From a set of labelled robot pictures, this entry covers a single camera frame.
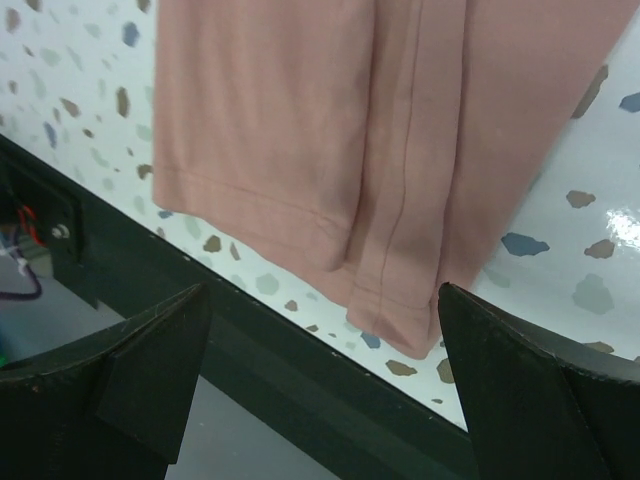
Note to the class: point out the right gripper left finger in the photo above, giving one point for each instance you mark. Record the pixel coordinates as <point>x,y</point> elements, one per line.
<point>111,405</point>

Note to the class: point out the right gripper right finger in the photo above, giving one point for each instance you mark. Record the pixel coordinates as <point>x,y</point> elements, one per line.
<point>538,405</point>

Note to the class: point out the dusty pink printed t-shirt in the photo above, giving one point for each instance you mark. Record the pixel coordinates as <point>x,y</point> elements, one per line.
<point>375,149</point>

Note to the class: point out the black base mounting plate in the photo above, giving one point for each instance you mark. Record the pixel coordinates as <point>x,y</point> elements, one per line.
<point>351,422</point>

